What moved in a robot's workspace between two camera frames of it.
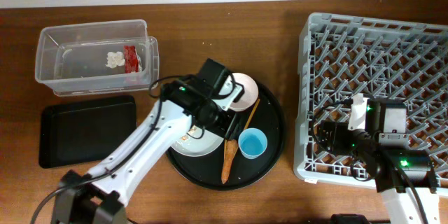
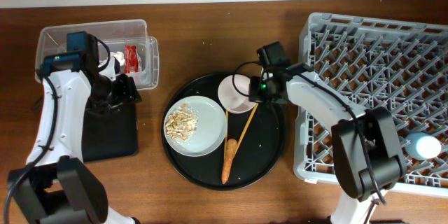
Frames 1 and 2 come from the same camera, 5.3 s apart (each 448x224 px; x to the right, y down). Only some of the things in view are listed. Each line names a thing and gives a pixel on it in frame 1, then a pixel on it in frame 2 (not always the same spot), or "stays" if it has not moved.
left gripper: [222, 121] -> [128, 95]
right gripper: [339, 129] -> [257, 94]
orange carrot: [230, 146] stays
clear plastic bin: [97, 58] stays
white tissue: [115, 59] stays
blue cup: [253, 143] -> [423, 146]
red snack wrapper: [131, 59] stays
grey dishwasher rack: [401, 60] stays
